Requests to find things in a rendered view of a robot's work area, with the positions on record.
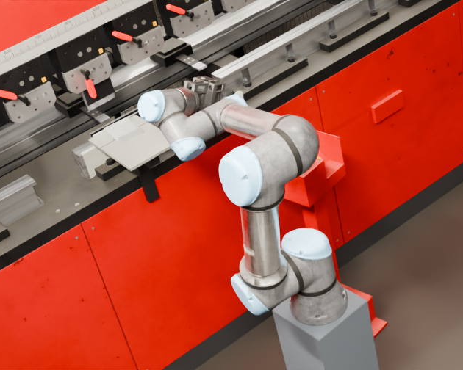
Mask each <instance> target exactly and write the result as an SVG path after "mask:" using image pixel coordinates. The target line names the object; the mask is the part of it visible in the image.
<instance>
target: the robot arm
mask: <svg viewBox="0 0 463 370"><path fill-rule="evenodd" d="M225 86H226V83H222V82H219V81H216V80H215V79H213V78H210V77H206V76H199V77H194V78H193V82H191V81H184V87H180V88H175V89H169V90H155V91H151V92H147V93H145V94H143V95H142V96H141V97H140V100H139V101H138V112H139V114H140V116H141V117H142V119H144V120H145V121H147V122H152V123H156V125H157V127H158V128H159V129H160V131H161V132H162V134H163V135H164V137H165V138H166V140H167V141H168V143H169V145H170V146H171V149H172V150H174V152H175V153H176V155H177V156H178V157H179V158H180V159H181V160H182V161H184V162H187V161H189V160H192V159H194V158H196V157H197V156H198V155H200V154H201V153H203V152H204V150H205V148H206V145H205V142H206V141H208V140H209V139H211V138H213V137H216V136H217V135H219V134H222V133H223V132H225V131H227V132H229V133H232V134H236V135H238V136H240V137H244V138H246V139H249V140H251V141H250V142H247V143H246V144H244V145H242V146H239V147H236V148H235V149H233V150H232V151H231V152H230V153H227V154H226V155H225V156H224V157H223V158H222V159H221V161H220V165H219V176H220V182H221V183H222V184H223V190H224V192H225V193H226V195H227V196H228V198H229V199H230V201H231V202H233V203H234V204H235V205H237V206H239V207H240V212H241V221H242V230H243V246H244V254H245V255H244V256H243V258H242V260H241V262H240V272H239V273H238V274H235V275H234V276H233V277H232V278H231V284H232V286H233V289H234V290H235V292H236V294H237V296H238V297H239V298H240V300H241V302H242V303H243V304H244V306H245V307H246V308H247V309H248V310H249V311H250V312H252V314H254V315H257V316H258V315H261V314H263V313H265V312H266V311H270V309H271V308H274V307H275V306H277V305H278V304H280V303H281V302H283V301H285V300H287V299H288V298H290V310H291V313H292V316H293V317H294V318H295V319H296V320H297V321H298V322H300V323H302V324H306V325H311V326H320V325H325V324H329V323H332V322H334V321H336V320H337V319H339V318H340V317H341V316H342V315H343V314H344V313H345V311H346V309H347V307H348V298H347V294H346V292H345V289H344V288H343V287H342V285H341V284H340V282H339V281H338V279H337V277H336V273H335V269H334V262H333V258H332V254H331V253H332V249H331V247H330V244H329V240H328V238H327V237H326V235H325V234H324V233H322V232H320V231H318V230H315V229H311V228H310V229H308V228H300V229H296V230H293V231H290V232H289V233H287V234H286V235H285V236H284V238H283V240H282V243H281V246H282V248H281V249H280V231H279V204H280V202H281V201H283V199H284V194H285V184H286V183H288V182H289V181H291V180H293V179H295V178H297V177H298V176H300V175H302V174H304V173H305V172H306V171H307V170H308V169H309V168H311V166H312V165H313V164H314V163H315V160H316V158H317V155H318V153H319V147H320V143H319V137H318V134H317V132H316V130H315V128H314V126H313V125H312V124H311V123H310V122H309V121H308V120H305V119H304V118H302V117H299V116H296V115H283V116H279V115H275V114H272V113H269V112H265V111H262V110H259V109H255V108H252V106H248V105H247V103H246V102H245V100H244V99H243V92H241V91H237V92H236V93H235V94H234V95H231V96H229V97H225V98H223V99H222V100H221V101H220V97H221V93H222V92H224V90H225Z"/></svg>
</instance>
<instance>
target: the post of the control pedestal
mask: <svg viewBox="0 0 463 370"><path fill-rule="evenodd" d="M301 208H302V212H303V216H304V222H305V226H306V228H308V229H310V228H311V229H315V230H318V231H320V232H322V233H324V234H325V235H326V237H327V238H328V240H329V244H330V247H331V249H332V253H331V254H332V258H333V262H334V269H335V273H336V277H337V279H338V281H339V282H340V275H339V270H338V266H337V259H336V255H335V251H334V244H333V239H332V235H331V229H330V224H329V217H328V213H327V209H326V202H325V198H324V195H323V196H322V197H321V198H320V199H319V200H317V201H316V202H315V203H314V204H313V205H312V206H311V207H307V206H303V205H301ZM340 284H341V282H340Z"/></svg>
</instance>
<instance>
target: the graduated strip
mask: <svg viewBox="0 0 463 370"><path fill-rule="evenodd" d="M129 1H131V0H109V1H106V2H104V3H102V4H100V5H98V6H96V7H94V8H92V9H90V10H87V11H85V12H83V13H81V14H79V15H77V16H75V17H73V18H71V19H69V20H66V21H64V22H62V23H60V24H58V25H56V26H54V27H52V28H50V29H47V30H46V31H44V32H41V33H40V34H38V35H35V36H34V37H31V38H29V39H27V40H25V41H23V42H21V43H19V44H17V45H15V46H13V47H11V48H8V49H6V50H4V51H2V52H0V64H1V63H3V62H6V61H7V60H10V59H12V58H14V57H16V56H18V55H20V54H22V53H24V52H26V51H28V50H30V49H32V48H34V47H36V46H39V45H41V44H43V43H45V42H47V41H49V40H51V39H53V38H55V37H57V36H59V35H61V34H63V33H65V32H68V31H70V30H72V29H74V28H76V27H78V26H80V25H82V24H84V23H86V22H88V21H90V20H92V19H94V18H97V17H99V16H100V15H103V14H104V13H106V12H109V11H110V10H113V9H115V8H116V7H119V6H121V5H122V4H125V3H127V2H129Z"/></svg>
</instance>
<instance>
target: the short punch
mask: <svg viewBox="0 0 463 370"><path fill-rule="evenodd" d="M94 87H95V90H96V94H97V95H96V96H97V97H96V98H92V97H90V95H89V92H88V90H87V89H86V90H84V91H82V92H81V94H82V97H83V99H84V102H85V105H86V106H87V108H88V111H90V110H92V109H95V108H96V107H97V106H100V105H102V104H104V103H106V102H108V101H109V100H111V99H113V98H115V94H114V92H115V91H114V88H113V85H112V82H111V79H110V77H109V78H108V79H105V80H103V81H101V82H99V83H98V84H95V85H94Z"/></svg>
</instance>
